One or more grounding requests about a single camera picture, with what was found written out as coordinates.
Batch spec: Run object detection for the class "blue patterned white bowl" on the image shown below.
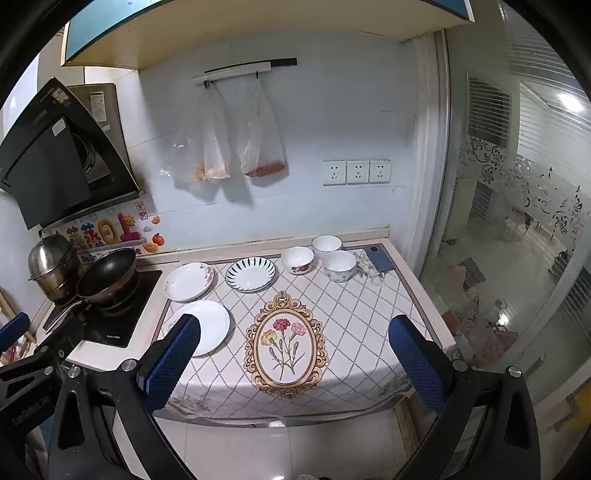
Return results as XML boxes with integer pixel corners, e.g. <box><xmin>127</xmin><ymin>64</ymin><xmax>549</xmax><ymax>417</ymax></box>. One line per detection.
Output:
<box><xmin>322</xmin><ymin>250</ymin><xmax>358</xmax><ymax>282</ymax></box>

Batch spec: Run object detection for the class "colourful wall sticker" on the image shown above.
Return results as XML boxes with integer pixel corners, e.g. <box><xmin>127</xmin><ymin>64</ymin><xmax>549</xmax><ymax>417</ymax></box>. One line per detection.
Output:
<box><xmin>55</xmin><ymin>200</ymin><xmax>167</xmax><ymax>265</ymax></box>

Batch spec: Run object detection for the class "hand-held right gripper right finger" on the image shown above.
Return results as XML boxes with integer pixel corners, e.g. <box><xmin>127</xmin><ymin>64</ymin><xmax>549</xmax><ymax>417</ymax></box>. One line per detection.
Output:
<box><xmin>389</xmin><ymin>316</ymin><xmax>541</xmax><ymax>480</ymax></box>

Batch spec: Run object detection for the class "black frying pan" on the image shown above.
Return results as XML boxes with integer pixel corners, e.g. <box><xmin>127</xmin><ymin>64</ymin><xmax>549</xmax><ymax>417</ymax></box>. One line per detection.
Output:
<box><xmin>44</xmin><ymin>248</ymin><xmax>139</xmax><ymax>335</ymax></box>

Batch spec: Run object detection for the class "plastic bag with red contents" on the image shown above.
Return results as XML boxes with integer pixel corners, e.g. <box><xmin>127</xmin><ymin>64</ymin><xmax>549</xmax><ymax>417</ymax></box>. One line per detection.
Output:
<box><xmin>235</xmin><ymin>74</ymin><xmax>288</xmax><ymax>179</ymax></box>

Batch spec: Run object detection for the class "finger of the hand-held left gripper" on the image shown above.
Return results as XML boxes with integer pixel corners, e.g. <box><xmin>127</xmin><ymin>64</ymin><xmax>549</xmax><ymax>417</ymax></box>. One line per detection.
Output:
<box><xmin>0</xmin><ymin>312</ymin><xmax>31</xmax><ymax>356</ymax></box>
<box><xmin>0</xmin><ymin>316</ymin><xmax>86</xmax><ymax>386</ymax></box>

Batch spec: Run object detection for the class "wall hook rail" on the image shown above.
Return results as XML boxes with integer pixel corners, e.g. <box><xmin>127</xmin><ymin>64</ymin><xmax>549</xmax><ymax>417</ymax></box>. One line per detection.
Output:
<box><xmin>191</xmin><ymin>58</ymin><xmax>297</xmax><ymax>86</ymax></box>

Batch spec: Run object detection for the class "frosted glass partition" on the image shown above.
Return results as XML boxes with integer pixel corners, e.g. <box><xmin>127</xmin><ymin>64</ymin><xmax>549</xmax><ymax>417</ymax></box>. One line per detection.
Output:
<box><xmin>416</xmin><ymin>0</ymin><xmax>591</xmax><ymax>416</ymax></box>

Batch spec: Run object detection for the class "stainless steel steamer pot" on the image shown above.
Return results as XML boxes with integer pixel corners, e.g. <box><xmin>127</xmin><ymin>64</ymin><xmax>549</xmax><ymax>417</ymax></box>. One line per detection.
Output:
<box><xmin>28</xmin><ymin>231</ymin><xmax>82</xmax><ymax>305</ymax></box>

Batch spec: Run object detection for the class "wooden wall cabinet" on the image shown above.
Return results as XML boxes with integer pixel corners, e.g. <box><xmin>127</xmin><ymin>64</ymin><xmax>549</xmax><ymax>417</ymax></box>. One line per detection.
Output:
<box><xmin>62</xmin><ymin>0</ymin><xmax>476</xmax><ymax>71</ymax></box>

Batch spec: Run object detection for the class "plain white bowl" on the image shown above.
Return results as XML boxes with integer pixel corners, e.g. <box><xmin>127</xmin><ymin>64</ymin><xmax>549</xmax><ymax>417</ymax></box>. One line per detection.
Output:
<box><xmin>311</xmin><ymin>234</ymin><xmax>343</xmax><ymax>259</ymax></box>

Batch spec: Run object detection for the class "black range hood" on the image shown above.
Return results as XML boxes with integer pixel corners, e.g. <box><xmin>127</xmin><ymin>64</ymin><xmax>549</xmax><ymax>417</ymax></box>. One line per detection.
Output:
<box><xmin>0</xmin><ymin>76</ymin><xmax>142</xmax><ymax>232</ymax></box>

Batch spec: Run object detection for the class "floral white bowl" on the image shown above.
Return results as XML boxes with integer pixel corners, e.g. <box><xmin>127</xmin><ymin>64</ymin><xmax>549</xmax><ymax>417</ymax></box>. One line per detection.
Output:
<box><xmin>281</xmin><ymin>246</ymin><xmax>315</xmax><ymax>275</ymax></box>

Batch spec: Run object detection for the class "blue smartphone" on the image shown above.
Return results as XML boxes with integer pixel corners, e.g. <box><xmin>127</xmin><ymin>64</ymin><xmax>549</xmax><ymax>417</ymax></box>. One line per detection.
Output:
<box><xmin>363</xmin><ymin>246</ymin><xmax>394</xmax><ymax>273</ymax></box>

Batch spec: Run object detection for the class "small clear glass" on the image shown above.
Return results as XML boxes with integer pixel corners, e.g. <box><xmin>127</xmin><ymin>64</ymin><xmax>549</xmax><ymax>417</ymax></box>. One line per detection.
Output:
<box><xmin>358</xmin><ymin>256</ymin><xmax>387</xmax><ymax>287</ymax></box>

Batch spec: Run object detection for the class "plain white plate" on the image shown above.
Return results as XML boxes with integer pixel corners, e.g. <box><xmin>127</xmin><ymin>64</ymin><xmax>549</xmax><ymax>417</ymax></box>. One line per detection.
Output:
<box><xmin>167</xmin><ymin>300</ymin><xmax>230</xmax><ymax>357</ymax></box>

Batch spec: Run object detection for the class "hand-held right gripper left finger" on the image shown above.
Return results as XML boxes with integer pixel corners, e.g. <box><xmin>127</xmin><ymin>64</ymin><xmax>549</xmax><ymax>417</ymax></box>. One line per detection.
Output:
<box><xmin>46</xmin><ymin>314</ymin><xmax>201</xmax><ymax>480</ymax></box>

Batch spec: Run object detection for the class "plastic bag with orange contents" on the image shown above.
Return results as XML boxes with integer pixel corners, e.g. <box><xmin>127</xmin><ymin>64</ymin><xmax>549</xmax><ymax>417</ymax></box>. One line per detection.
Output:
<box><xmin>159</xmin><ymin>83</ymin><xmax>232</xmax><ymax>192</ymax></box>

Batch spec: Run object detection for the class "black induction cooktop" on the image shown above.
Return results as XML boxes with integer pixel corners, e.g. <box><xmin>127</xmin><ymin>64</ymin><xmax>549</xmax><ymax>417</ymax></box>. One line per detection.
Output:
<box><xmin>44</xmin><ymin>270</ymin><xmax>163</xmax><ymax>348</ymax></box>

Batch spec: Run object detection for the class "checked floral tablecloth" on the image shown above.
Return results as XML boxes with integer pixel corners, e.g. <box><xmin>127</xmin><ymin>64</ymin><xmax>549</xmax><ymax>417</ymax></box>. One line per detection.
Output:
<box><xmin>152</xmin><ymin>242</ymin><xmax>437</xmax><ymax>421</ymax></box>

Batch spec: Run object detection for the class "striped rim white plate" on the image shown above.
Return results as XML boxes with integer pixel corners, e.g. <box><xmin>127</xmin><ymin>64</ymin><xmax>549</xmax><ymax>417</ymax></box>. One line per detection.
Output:
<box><xmin>225</xmin><ymin>257</ymin><xmax>278</xmax><ymax>293</ymax></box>

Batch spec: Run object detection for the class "floral rim white plate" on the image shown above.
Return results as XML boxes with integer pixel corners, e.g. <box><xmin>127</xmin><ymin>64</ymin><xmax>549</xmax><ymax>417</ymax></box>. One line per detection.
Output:
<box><xmin>164</xmin><ymin>263</ymin><xmax>216</xmax><ymax>303</ymax></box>

